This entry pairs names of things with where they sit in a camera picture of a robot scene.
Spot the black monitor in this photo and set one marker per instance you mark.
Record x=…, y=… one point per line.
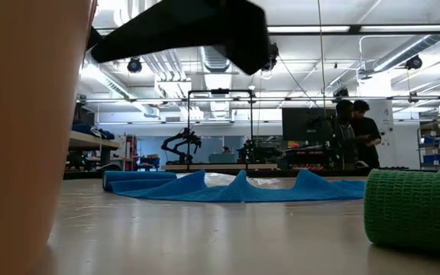
x=300, y=122

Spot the silver ceiling duct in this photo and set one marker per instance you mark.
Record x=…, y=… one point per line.
x=407, y=49

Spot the tall black rig frame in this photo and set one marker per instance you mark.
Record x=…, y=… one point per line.
x=188, y=126

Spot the small black lab robot arm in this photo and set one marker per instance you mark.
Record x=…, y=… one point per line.
x=183, y=139

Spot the pile of clothes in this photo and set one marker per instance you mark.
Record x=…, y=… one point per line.
x=86, y=128

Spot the green elastic bandage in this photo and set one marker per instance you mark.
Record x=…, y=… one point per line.
x=415, y=210

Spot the person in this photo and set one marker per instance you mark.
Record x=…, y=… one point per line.
x=367, y=133
x=344, y=133

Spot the blue elastic bandage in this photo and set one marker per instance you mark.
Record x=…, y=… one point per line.
x=189, y=189

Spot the wooden side table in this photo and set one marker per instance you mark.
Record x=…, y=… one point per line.
x=90, y=141

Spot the clear zip bag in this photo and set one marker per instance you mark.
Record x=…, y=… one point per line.
x=220, y=178

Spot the orange plastic bin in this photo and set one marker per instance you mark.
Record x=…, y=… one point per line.
x=13, y=133

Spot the ceiling light strip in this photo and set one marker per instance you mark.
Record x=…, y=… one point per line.
x=407, y=28
x=308, y=28

